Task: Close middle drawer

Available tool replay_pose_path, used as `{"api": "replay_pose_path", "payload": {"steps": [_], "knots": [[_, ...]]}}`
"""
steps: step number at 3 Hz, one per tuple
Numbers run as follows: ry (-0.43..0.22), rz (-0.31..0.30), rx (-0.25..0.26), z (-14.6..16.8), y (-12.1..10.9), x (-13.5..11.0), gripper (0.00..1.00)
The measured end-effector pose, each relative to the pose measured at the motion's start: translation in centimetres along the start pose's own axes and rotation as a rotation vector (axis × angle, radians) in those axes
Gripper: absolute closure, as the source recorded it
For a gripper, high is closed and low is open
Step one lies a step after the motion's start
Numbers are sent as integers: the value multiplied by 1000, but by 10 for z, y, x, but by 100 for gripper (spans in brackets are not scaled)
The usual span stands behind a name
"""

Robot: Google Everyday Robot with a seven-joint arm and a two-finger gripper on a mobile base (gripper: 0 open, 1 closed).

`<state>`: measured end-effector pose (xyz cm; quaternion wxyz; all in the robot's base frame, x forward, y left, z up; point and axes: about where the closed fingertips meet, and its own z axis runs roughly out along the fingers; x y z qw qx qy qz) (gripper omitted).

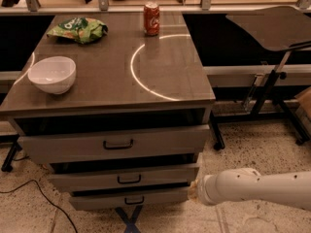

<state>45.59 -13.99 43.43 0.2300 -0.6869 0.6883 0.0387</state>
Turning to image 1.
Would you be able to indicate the black left table leg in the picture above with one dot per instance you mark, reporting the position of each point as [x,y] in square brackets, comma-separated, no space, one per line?
[15,147]

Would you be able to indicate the grey bottom drawer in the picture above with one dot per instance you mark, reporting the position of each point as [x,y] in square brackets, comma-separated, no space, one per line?
[134,198]

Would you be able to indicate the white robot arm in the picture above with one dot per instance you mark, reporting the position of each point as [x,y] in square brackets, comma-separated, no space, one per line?
[245,184]

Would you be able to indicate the red soda can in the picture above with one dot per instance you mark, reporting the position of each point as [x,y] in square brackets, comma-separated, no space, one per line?
[151,18]

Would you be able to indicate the green chip bag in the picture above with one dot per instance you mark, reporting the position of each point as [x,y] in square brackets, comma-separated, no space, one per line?
[82,30]

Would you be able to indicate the cardboard box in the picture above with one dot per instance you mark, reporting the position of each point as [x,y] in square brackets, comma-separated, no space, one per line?
[304,109]

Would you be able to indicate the black table leg with caster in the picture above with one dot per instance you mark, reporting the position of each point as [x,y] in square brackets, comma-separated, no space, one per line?
[219,145]

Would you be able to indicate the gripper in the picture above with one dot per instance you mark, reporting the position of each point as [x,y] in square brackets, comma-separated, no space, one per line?
[203,189]

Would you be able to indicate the grey drawer cabinet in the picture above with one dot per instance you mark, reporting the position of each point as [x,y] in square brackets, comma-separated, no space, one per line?
[125,81]

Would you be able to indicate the white bowl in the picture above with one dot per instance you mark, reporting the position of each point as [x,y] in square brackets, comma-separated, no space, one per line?
[53,75]

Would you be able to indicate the blue tape cross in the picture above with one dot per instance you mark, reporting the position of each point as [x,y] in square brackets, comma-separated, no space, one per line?
[130,221]

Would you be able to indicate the grey top drawer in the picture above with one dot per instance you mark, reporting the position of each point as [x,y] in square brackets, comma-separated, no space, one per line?
[115,144]

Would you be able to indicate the black side table on stand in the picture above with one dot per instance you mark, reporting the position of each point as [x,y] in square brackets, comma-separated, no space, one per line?
[279,29]

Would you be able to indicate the grey drawer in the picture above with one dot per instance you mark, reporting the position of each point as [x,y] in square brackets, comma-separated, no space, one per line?
[134,198]
[121,178]
[115,144]

